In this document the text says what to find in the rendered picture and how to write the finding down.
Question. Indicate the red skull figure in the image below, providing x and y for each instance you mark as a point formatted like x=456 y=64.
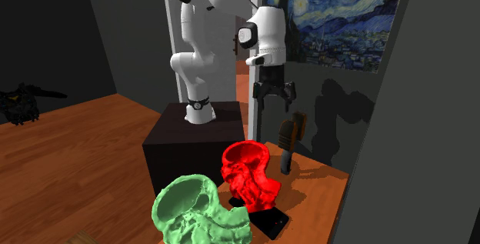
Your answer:
x=245 y=168

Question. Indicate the black figure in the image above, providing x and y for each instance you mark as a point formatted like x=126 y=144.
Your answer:
x=18 y=104

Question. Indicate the green skull figure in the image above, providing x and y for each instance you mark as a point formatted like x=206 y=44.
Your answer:
x=195 y=213

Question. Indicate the black phone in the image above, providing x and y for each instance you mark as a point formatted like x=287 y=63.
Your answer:
x=268 y=222

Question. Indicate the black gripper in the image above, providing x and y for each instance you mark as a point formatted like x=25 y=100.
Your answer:
x=272 y=75

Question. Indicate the blue starry night painting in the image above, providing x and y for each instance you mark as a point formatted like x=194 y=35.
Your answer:
x=337 y=14

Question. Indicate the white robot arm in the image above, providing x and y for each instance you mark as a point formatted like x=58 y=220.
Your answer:
x=195 y=63

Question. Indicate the dark robot stand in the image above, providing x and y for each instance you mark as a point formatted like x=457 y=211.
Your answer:
x=187 y=149

